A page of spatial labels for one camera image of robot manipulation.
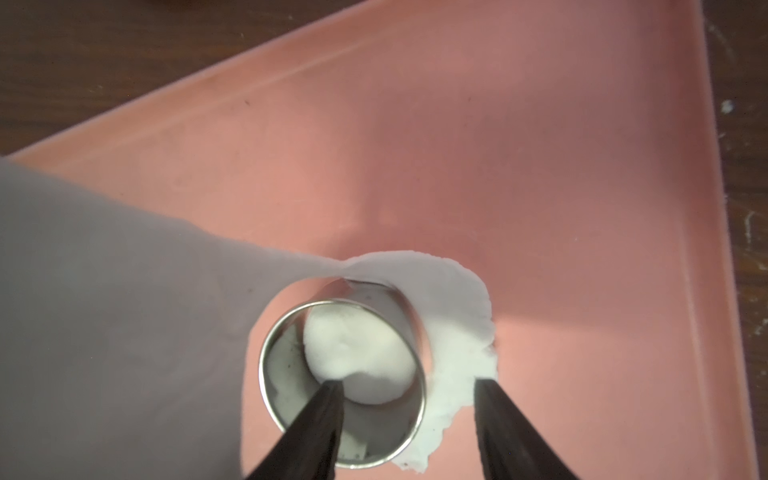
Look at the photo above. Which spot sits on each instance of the white dough lump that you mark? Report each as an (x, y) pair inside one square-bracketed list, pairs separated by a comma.
[(128, 339)]

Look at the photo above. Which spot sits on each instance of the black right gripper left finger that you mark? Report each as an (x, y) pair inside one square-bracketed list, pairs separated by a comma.
[(308, 449)]

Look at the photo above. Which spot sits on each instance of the round cut dough wrapper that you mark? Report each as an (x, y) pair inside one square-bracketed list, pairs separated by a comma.
[(347, 343)]

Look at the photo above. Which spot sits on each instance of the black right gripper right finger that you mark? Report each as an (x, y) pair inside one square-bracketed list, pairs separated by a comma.
[(509, 445)]

